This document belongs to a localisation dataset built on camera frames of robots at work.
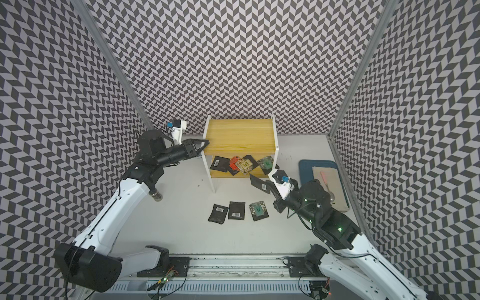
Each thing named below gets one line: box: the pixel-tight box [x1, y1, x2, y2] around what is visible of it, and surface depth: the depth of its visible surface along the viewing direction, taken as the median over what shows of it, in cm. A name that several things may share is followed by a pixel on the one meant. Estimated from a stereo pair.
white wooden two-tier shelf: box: [201, 115, 279, 194], surface depth 76 cm
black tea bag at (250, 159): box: [241, 155, 259, 170], surface depth 88 cm
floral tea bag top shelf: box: [256, 155, 274, 175], surface depth 88 cm
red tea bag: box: [229, 155, 241, 172], surface depth 87 cm
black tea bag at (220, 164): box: [209, 155, 231, 173], surface depth 87 cm
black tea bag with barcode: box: [228, 201, 246, 221], surface depth 90 cm
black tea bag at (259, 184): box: [249, 173, 271, 195], surface depth 68 cm
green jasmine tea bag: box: [248, 200, 270, 222], surface depth 90 cm
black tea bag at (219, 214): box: [208, 203, 229, 225], surface depth 89 cm
